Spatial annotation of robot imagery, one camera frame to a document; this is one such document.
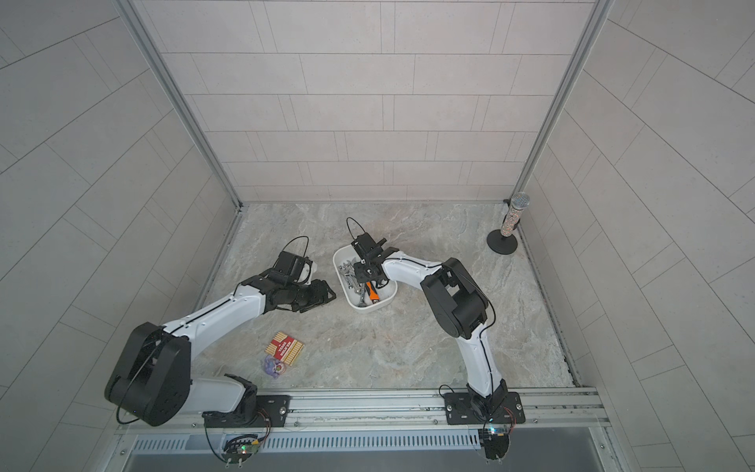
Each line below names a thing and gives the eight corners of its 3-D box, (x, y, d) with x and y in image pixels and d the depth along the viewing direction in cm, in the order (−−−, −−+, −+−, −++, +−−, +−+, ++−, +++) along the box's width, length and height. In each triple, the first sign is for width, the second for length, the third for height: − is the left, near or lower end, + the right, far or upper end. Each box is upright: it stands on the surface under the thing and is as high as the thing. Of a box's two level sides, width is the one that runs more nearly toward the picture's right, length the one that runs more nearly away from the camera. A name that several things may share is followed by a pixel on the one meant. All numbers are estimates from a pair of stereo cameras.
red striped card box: (266, 352, 82) (264, 350, 81) (280, 332, 86) (278, 330, 84) (291, 366, 80) (289, 364, 78) (304, 346, 83) (303, 343, 82)
